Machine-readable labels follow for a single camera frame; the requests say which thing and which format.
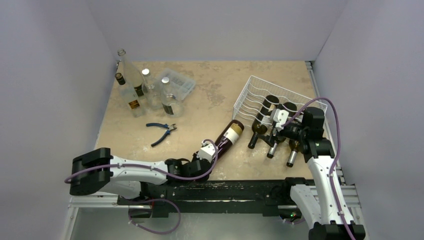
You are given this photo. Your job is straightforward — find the amber bottle gold foil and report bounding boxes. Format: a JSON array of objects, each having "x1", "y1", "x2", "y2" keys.
[{"x1": 214, "y1": 119, "x2": 245, "y2": 158}]

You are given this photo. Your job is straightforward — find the round clear bottle silver cap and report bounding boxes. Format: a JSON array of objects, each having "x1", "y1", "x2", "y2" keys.
[{"x1": 141, "y1": 68, "x2": 163, "y2": 110}]

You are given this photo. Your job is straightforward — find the square bottle gold black cap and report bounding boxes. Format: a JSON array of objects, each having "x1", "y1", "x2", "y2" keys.
[{"x1": 114, "y1": 72, "x2": 146, "y2": 118}]

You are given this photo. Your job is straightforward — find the tall clear glass bottle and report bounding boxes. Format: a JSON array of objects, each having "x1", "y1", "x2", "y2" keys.
[{"x1": 117, "y1": 48, "x2": 147, "y2": 100}]

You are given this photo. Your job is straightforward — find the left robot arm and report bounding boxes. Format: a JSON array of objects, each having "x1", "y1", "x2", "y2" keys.
[{"x1": 65, "y1": 144, "x2": 224, "y2": 205}]

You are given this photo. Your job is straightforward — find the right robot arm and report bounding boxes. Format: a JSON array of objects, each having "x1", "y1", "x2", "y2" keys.
[{"x1": 260, "y1": 104, "x2": 366, "y2": 240}]

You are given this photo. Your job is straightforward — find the dark bottle black cap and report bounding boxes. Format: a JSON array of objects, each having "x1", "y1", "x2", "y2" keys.
[{"x1": 248, "y1": 95, "x2": 280, "y2": 149}]

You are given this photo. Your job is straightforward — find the dark green bottle silver cap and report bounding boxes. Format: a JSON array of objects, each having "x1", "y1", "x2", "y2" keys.
[{"x1": 265, "y1": 102, "x2": 297, "y2": 159}]

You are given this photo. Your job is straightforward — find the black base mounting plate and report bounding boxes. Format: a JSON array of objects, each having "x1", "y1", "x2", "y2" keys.
[{"x1": 117, "y1": 177, "x2": 315, "y2": 218}]

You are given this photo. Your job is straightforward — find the clear plastic compartment box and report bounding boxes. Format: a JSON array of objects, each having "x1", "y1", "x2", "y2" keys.
[{"x1": 157, "y1": 68, "x2": 196, "y2": 102}]

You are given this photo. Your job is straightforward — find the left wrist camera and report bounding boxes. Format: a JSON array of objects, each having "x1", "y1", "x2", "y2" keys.
[{"x1": 196, "y1": 140, "x2": 217, "y2": 164}]

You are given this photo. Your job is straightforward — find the white wire wine rack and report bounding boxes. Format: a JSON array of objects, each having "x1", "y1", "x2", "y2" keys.
[{"x1": 231, "y1": 75, "x2": 329, "y2": 140}]

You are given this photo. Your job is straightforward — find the blue handled pliers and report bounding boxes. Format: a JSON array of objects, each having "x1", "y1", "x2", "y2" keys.
[{"x1": 146, "y1": 122, "x2": 178, "y2": 148}]

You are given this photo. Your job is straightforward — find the aluminium frame rail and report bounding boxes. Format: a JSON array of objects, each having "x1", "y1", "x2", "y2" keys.
[{"x1": 59, "y1": 184, "x2": 122, "y2": 240}]

